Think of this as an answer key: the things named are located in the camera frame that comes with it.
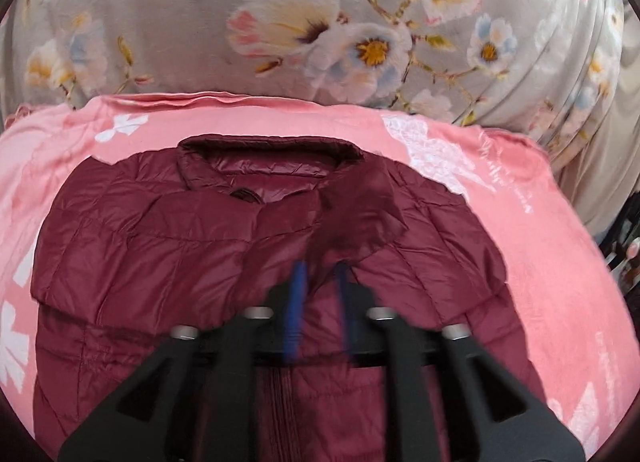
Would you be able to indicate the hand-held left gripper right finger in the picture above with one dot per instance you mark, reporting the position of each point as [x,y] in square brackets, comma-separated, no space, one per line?
[345,302]

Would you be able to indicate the beige bed sheet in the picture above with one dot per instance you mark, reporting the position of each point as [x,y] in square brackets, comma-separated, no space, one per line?
[607,167]

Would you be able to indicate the pink blanket with white print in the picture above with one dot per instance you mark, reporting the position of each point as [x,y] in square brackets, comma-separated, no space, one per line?
[525,262]

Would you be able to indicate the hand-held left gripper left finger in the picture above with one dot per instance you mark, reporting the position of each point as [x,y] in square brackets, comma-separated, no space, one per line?
[298,302]

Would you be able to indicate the grey floral quilt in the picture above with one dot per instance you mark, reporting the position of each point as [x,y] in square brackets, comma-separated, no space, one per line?
[200,17]

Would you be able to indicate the maroon puffer jacket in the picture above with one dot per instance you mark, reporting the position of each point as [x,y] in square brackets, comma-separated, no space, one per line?
[210,252]

